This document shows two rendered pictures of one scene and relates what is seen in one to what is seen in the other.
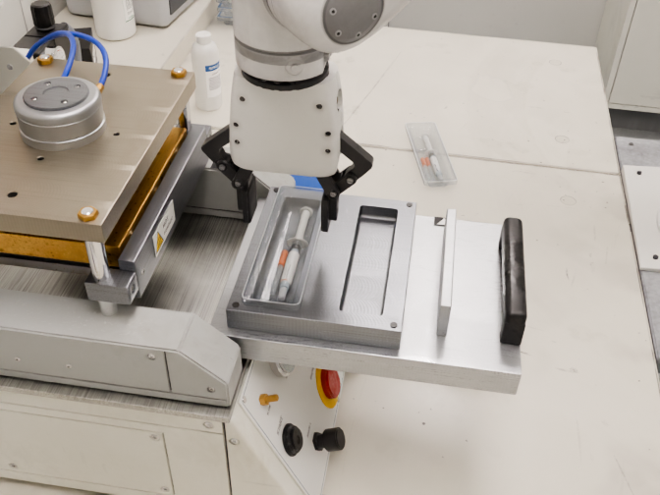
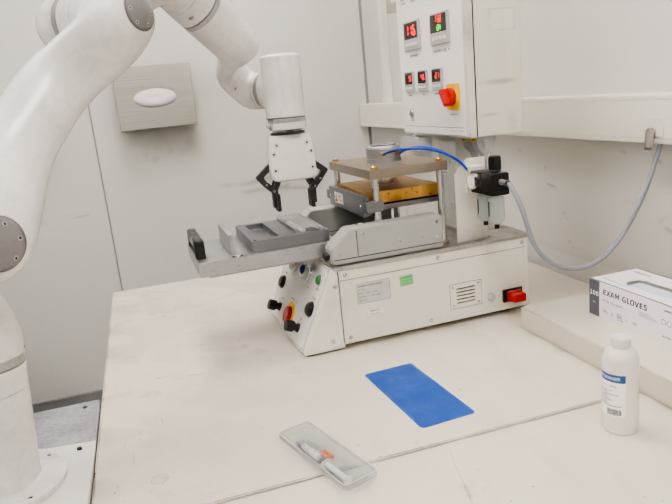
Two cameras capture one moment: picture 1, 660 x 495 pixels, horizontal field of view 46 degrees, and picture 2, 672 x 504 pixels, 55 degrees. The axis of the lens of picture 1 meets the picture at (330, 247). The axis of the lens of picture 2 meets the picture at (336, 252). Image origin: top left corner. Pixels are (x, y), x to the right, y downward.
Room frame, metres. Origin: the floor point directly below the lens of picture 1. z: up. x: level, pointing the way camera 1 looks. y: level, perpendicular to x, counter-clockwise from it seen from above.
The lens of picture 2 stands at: (1.92, -0.48, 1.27)
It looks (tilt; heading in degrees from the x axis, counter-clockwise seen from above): 14 degrees down; 155
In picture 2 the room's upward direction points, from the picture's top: 6 degrees counter-clockwise
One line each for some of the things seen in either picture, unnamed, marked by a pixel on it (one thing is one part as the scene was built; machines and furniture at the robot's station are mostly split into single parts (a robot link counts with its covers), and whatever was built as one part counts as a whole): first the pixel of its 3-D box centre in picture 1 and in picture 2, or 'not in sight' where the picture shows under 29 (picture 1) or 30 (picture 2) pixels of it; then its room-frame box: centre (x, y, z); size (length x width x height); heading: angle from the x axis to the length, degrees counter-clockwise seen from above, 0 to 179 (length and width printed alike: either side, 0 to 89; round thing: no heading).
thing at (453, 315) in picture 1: (374, 274); (260, 241); (0.60, -0.05, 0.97); 0.30 x 0.22 x 0.08; 82
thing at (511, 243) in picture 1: (512, 276); (195, 243); (0.58, -0.18, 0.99); 0.15 x 0.02 x 0.04; 172
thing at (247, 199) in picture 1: (236, 186); (316, 190); (0.62, 0.09, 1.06); 0.03 x 0.03 x 0.07; 82
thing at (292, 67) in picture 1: (287, 48); (285, 124); (0.61, 0.04, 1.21); 0.09 x 0.08 x 0.03; 82
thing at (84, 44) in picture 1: (78, 55); not in sight; (1.35, 0.48, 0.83); 0.09 x 0.06 x 0.07; 12
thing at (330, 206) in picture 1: (340, 197); (271, 196); (0.61, -0.01, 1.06); 0.03 x 0.03 x 0.07; 82
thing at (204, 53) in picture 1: (206, 70); (620, 382); (1.31, 0.24, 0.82); 0.05 x 0.05 x 0.14
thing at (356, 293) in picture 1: (329, 259); (280, 232); (0.61, 0.00, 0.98); 0.20 x 0.17 x 0.03; 172
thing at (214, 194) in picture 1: (195, 178); (381, 238); (0.77, 0.16, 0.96); 0.26 x 0.05 x 0.07; 82
